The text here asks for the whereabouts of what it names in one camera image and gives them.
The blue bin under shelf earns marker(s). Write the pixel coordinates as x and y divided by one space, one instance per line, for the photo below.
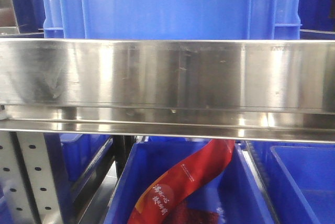
232 197

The red printed bag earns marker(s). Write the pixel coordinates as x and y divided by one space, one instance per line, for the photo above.
162 197

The blue bin lower right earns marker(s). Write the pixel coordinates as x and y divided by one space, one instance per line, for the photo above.
299 179

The large blue crate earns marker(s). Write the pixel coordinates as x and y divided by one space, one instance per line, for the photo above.
172 19

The perforated grey shelf post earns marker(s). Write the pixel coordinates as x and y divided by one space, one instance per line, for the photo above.
33 178

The stainless steel shelf rail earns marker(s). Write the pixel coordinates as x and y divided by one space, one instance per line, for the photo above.
246 89

